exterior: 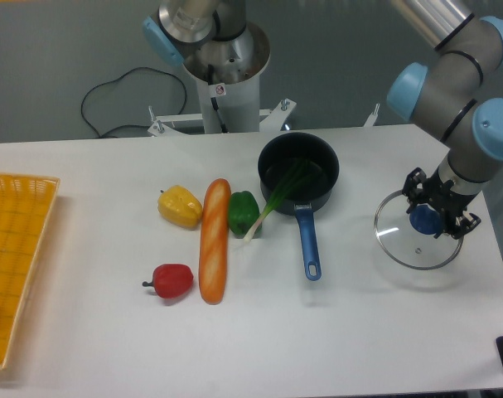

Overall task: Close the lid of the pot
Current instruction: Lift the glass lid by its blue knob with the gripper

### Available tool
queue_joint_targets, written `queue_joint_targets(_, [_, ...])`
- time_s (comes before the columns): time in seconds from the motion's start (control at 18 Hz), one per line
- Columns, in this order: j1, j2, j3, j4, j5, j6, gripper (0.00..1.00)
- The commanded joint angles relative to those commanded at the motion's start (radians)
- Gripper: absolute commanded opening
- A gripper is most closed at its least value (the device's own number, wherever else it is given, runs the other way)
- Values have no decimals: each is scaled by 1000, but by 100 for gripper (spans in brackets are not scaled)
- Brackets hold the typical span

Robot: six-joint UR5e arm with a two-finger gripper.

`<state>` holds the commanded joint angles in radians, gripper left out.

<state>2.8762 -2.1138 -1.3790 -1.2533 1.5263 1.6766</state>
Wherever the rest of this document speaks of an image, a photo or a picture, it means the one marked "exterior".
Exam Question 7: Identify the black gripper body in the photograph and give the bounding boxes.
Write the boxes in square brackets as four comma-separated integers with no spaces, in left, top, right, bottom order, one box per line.
[425,175,472,224]

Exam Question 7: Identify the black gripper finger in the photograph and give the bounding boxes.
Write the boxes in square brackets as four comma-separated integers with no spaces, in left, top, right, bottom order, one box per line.
[401,167,428,214]
[433,211,481,240]

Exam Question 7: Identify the glass lid with blue knob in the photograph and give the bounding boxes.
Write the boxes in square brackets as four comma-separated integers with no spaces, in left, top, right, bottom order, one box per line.
[374,191,463,270]

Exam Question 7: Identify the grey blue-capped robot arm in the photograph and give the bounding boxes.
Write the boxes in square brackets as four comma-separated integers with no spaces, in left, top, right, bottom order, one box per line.
[143,1,503,239]

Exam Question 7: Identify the green spring onion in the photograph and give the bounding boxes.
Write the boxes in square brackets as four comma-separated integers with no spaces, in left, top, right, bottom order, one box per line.
[244,158,320,243]

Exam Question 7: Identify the green bell pepper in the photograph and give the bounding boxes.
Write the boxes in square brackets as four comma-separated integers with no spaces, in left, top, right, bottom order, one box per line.
[228,191,260,238]

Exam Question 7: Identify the orange baguette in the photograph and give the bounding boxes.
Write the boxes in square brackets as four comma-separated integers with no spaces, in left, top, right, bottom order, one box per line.
[199,178,231,305]

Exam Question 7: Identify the yellow bell pepper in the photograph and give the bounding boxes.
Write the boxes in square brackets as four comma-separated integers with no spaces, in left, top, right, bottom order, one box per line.
[157,186,203,229]

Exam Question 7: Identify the red bell pepper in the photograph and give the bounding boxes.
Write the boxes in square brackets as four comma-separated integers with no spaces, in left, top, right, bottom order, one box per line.
[142,264,194,299]

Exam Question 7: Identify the yellow woven basket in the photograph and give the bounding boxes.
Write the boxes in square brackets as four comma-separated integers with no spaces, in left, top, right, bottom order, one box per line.
[0,172,60,370]

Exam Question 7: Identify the dark pot with blue handle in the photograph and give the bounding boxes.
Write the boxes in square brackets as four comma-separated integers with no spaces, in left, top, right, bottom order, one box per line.
[258,132,340,281]

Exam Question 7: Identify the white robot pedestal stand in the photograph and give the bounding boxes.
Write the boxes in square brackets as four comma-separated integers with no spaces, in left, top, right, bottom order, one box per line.
[163,22,297,133]

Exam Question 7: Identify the black cable on floor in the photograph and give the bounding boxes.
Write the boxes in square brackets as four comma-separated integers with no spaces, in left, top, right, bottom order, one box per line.
[80,67,188,139]

